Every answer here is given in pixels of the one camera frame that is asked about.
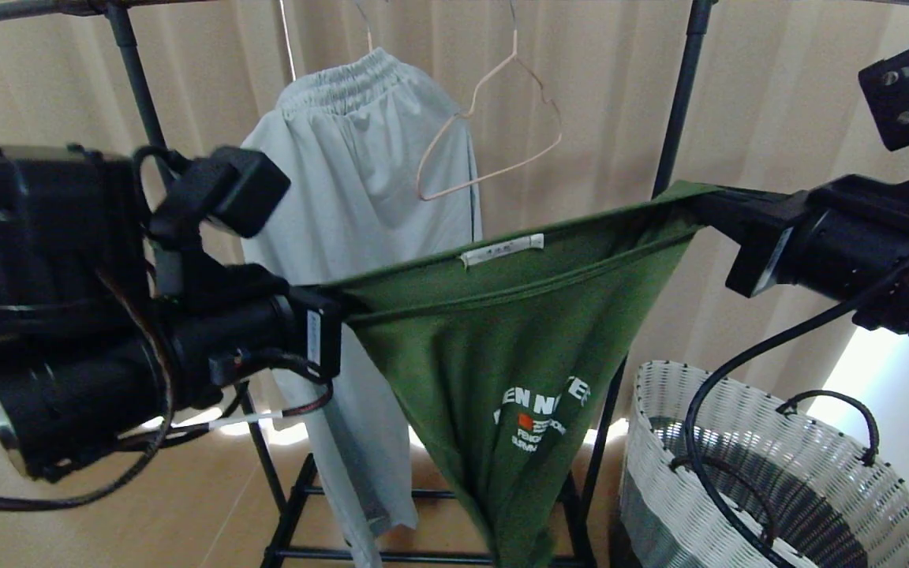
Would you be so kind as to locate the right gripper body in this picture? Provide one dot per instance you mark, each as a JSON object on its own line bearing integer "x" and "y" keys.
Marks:
{"x": 857, "y": 237}

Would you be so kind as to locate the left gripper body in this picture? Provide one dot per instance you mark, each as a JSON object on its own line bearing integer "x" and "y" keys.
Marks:
{"x": 257, "y": 331}

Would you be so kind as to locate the pale grey shorts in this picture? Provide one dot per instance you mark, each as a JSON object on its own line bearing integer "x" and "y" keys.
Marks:
{"x": 360, "y": 197}

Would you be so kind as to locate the green garment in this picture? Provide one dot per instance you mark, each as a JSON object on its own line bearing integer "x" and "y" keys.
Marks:
{"x": 502, "y": 355}

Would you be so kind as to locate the pink clothes hanger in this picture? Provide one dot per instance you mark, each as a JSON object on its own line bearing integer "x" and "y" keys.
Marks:
{"x": 366, "y": 28}
{"x": 514, "y": 59}

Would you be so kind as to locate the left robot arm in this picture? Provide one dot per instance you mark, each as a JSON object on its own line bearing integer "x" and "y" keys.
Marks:
{"x": 44, "y": 229}

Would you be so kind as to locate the black clothes rack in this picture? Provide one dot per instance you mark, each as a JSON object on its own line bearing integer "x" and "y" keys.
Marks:
{"x": 679, "y": 102}

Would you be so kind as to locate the white laundry basket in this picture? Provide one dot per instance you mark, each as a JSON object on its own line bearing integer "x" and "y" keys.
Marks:
{"x": 660, "y": 473}

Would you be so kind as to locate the beige curtain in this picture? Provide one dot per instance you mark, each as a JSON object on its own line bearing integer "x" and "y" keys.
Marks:
{"x": 778, "y": 95}

